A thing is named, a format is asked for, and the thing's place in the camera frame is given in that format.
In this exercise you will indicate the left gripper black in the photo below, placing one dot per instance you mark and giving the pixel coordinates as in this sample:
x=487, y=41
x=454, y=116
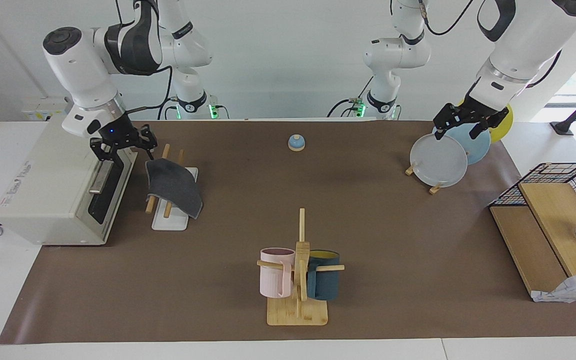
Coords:
x=478, y=112

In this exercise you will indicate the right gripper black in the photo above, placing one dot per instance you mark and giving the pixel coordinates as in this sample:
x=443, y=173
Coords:
x=115, y=132

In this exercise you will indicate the purple and grey towel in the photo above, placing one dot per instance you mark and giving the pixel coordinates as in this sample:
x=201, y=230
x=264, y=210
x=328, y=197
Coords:
x=175, y=187

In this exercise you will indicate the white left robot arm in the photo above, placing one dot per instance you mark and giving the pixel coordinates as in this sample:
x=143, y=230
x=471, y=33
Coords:
x=523, y=40

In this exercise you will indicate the wooden plate rack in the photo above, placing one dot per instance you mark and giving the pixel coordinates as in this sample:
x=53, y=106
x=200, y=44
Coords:
x=436, y=189

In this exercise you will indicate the white wooden-bar towel rack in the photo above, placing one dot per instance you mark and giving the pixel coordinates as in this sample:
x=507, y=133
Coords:
x=170, y=224

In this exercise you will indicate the light blue plate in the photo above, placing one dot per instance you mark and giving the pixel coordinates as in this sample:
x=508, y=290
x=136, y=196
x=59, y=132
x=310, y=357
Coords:
x=478, y=150

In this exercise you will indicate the yellow plate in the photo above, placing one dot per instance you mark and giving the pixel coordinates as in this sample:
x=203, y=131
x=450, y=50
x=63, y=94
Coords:
x=505, y=127

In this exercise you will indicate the grey plate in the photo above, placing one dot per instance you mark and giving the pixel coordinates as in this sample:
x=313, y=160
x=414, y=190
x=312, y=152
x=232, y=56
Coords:
x=438, y=160

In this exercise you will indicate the cream toaster oven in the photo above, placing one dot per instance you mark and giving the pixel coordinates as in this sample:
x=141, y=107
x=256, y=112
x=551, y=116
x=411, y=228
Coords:
x=48, y=185

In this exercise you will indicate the white power strip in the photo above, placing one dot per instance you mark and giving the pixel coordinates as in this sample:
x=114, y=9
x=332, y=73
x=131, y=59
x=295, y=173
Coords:
x=43, y=107

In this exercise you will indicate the wooden shelf box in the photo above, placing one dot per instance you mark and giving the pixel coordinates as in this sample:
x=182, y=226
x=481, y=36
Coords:
x=528, y=240

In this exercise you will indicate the brown table mat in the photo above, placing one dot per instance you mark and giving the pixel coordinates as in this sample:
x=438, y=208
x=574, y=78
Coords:
x=218, y=280

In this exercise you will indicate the blue service bell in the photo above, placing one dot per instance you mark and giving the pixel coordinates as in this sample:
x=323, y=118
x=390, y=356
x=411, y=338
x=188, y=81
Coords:
x=296, y=144

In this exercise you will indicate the pink mug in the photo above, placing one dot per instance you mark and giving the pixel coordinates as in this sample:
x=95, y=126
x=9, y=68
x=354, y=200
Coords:
x=273, y=275

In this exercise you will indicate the white patterned cloth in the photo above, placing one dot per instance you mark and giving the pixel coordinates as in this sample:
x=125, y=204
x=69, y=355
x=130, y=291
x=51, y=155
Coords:
x=573, y=291

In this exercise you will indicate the dark teal mug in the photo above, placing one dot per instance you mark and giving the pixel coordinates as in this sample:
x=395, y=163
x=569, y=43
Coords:
x=325, y=282

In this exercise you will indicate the wooden mug tree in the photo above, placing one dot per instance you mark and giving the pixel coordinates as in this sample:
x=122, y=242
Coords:
x=298, y=312

